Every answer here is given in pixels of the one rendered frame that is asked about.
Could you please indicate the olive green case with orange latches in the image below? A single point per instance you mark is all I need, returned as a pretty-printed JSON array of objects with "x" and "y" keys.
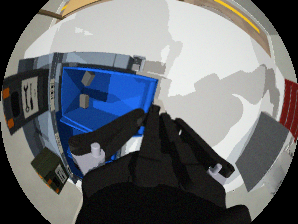
[{"x": 50, "y": 168}]

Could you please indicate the blue bin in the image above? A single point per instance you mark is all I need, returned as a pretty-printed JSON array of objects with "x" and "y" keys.
[
  {"x": 72, "y": 165},
  {"x": 68, "y": 129},
  {"x": 111, "y": 95}
]

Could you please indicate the grey shelf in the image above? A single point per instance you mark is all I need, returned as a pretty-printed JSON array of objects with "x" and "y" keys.
[{"x": 43, "y": 131}]

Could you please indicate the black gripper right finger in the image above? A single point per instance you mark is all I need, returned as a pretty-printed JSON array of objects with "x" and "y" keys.
[{"x": 191, "y": 158}]

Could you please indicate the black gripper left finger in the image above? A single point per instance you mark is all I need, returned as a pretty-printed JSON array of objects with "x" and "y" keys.
[{"x": 92, "y": 149}]

